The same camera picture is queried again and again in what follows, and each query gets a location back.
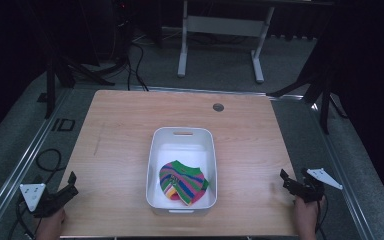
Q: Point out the black metal stand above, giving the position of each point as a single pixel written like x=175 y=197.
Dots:
x=325 y=100
x=51 y=86

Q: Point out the black equipment tower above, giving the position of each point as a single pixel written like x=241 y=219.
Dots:
x=123 y=30

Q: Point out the person's right hand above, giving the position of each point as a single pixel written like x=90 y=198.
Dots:
x=306 y=218

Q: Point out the colourful striped sock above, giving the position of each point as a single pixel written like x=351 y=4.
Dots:
x=185 y=181

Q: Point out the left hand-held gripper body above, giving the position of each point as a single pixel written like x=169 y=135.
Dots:
x=32 y=196

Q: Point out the white plastic bin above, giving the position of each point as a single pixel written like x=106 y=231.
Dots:
x=180 y=151

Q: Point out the round grey table grommet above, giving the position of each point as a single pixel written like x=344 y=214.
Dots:
x=218 y=107

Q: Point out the person's left hand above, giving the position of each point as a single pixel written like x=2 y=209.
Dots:
x=51 y=226

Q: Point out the white metal desk frame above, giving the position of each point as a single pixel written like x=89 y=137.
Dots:
x=225 y=26

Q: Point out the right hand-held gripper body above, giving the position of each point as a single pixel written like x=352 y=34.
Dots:
x=313 y=190

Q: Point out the silver metal floor rail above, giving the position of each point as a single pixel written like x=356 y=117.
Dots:
x=16 y=170
x=213 y=91
x=343 y=173

